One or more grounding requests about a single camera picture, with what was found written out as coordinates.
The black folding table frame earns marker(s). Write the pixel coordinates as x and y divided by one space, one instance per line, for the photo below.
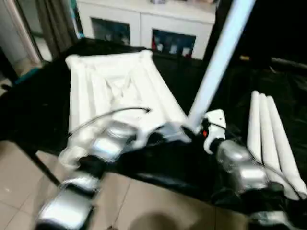
45 167

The black backdrop cloth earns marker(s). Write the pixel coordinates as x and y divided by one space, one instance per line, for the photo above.
275 24

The black mat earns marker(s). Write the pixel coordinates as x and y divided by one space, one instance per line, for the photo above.
168 167

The white plastic table top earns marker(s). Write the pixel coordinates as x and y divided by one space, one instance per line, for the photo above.
100 79

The grey curtain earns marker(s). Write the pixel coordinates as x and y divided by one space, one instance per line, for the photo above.
57 24

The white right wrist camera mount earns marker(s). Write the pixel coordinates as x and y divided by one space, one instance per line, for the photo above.
216 119

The teal plastic container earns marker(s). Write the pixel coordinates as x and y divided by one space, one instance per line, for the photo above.
27 75

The white plastic table leg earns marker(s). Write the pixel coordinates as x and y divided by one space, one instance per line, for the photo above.
267 129
254 119
283 143
220 52

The white cabinet with glass doors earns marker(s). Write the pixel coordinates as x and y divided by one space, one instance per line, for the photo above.
144 14

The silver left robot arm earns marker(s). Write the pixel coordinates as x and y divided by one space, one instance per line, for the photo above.
105 146

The black pole with tan tip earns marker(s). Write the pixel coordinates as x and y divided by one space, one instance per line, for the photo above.
244 57

